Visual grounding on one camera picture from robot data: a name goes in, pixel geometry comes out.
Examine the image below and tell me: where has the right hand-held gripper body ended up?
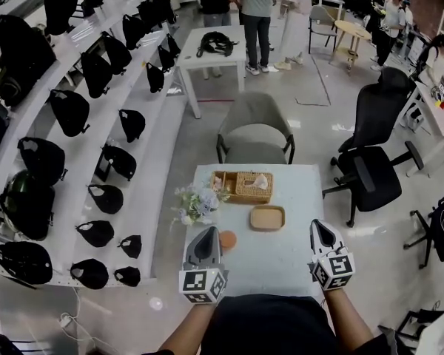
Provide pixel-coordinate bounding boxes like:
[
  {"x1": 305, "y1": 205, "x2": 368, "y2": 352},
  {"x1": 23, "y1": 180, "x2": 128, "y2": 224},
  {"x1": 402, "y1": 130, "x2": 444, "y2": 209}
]
[{"x1": 307, "y1": 218, "x2": 357, "y2": 292}]

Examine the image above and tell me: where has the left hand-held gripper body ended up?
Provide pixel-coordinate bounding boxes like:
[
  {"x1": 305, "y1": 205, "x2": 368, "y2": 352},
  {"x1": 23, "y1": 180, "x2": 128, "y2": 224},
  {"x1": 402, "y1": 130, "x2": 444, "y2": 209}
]
[{"x1": 178, "y1": 226, "x2": 229, "y2": 305}]

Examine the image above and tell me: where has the small orange round container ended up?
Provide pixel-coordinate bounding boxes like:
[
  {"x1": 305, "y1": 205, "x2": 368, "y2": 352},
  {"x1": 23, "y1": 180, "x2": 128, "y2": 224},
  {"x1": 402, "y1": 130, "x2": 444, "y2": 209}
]
[{"x1": 218, "y1": 230, "x2": 238, "y2": 251}]

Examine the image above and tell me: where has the person's right forearm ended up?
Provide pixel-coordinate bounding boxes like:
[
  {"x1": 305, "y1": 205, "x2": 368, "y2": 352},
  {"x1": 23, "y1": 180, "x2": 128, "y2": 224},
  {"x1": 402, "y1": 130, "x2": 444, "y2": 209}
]
[{"x1": 323, "y1": 288, "x2": 375, "y2": 349}]

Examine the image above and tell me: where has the person's left forearm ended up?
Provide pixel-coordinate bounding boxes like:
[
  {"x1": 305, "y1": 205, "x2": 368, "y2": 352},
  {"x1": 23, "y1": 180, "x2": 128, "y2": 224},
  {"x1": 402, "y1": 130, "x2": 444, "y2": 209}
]
[{"x1": 158, "y1": 301, "x2": 218, "y2": 355}]

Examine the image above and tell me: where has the pale artificial flower bouquet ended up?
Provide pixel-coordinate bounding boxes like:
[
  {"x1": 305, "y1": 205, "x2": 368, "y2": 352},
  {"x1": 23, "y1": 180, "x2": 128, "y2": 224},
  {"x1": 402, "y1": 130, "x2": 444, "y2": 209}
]
[{"x1": 169, "y1": 182, "x2": 231, "y2": 229}]

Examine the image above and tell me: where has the tan rectangular tray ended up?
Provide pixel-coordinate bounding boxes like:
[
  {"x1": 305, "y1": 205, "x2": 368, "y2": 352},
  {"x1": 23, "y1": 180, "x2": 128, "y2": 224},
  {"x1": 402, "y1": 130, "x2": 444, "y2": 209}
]
[{"x1": 249, "y1": 205, "x2": 286, "y2": 233}]

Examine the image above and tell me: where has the person's black clothed torso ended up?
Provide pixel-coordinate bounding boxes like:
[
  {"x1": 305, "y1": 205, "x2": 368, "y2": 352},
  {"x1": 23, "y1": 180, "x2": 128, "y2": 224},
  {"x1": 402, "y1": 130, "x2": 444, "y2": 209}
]
[{"x1": 201, "y1": 293, "x2": 393, "y2": 355}]

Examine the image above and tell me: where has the wicker tissue box organiser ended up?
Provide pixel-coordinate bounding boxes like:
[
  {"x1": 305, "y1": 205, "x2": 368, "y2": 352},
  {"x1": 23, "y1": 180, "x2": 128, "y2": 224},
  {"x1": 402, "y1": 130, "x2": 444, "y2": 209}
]
[{"x1": 209, "y1": 170, "x2": 275, "y2": 205}]

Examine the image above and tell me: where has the white tiered shelf unit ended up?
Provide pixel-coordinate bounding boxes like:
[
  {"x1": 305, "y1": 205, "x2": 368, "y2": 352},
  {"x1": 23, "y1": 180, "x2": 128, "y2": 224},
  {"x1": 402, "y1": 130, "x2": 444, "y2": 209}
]
[{"x1": 0, "y1": 0, "x2": 189, "y2": 288}]

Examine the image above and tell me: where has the white tissue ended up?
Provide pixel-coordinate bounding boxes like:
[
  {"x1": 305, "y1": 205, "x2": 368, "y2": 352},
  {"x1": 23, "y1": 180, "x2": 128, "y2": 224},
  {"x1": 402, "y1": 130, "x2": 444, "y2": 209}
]
[{"x1": 245, "y1": 173, "x2": 269, "y2": 191}]

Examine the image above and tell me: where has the grey-green padded chair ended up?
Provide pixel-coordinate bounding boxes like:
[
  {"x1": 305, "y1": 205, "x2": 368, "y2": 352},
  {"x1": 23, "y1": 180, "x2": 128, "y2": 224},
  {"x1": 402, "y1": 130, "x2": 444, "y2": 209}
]
[{"x1": 215, "y1": 91, "x2": 296, "y2": 166}]

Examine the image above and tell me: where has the black mesh office chair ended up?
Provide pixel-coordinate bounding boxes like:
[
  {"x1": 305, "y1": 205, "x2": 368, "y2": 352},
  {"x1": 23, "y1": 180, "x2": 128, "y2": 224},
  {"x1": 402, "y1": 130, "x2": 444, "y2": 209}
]
[{"x1": 321, "y1": 66, "x2": 426, "y2": 229}]

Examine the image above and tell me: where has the white work desk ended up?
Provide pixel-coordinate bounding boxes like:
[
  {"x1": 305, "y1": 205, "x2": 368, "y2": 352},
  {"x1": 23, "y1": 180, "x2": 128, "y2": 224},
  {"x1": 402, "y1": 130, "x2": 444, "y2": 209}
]
[{"x1": 402, "y1": 81, "x2": 444, "y2": 152}]

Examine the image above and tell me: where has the dark green helmet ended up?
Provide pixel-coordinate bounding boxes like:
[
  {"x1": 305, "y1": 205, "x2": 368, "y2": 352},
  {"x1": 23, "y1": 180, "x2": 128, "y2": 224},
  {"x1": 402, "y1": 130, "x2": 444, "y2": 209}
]
[{"x1": 1, "y1": 169, "x2": 47, "y2": 232}]

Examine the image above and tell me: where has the group of black bags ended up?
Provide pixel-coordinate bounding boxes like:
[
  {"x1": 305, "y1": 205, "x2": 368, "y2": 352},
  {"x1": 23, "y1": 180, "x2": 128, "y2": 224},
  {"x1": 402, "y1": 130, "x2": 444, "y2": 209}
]
[{"x1": 0, "y1": 0, "x2": 182, "y2": 291}]

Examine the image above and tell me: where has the white square side table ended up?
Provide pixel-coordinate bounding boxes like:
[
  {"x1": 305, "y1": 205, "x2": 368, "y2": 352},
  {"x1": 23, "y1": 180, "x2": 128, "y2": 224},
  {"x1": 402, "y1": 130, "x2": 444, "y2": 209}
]
[{"x1": 175, "y1": 25, "x2": 248, "y2": 120}]

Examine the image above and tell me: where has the round wooden table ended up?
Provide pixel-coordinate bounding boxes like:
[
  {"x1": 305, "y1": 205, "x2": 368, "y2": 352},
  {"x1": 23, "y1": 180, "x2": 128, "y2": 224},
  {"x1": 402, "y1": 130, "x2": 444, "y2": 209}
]
[{"x1": 329, "y1": 19, "x2": 373, "y2": 76}]

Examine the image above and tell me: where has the grey chair with black legs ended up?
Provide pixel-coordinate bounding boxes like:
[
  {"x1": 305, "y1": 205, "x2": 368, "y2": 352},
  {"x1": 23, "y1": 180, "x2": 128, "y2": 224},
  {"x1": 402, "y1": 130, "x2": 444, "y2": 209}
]
[{"x1": 308, "y1": 4, "x2": 340, "y2": 55}]

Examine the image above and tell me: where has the white power cable with adapter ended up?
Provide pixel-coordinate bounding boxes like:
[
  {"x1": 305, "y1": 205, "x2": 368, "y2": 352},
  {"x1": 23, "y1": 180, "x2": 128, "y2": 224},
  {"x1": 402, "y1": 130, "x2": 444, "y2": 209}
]
[{"x1": 29, "y1": 286, "x2": 141, "y2": 355}]

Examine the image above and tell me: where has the black strap harness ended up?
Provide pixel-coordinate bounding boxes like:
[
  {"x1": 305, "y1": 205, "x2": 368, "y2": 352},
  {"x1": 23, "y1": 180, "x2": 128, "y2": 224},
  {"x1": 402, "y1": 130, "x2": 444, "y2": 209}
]
[{"x1": 195, "y1": 31, "x2": 241, "y2": 58}]

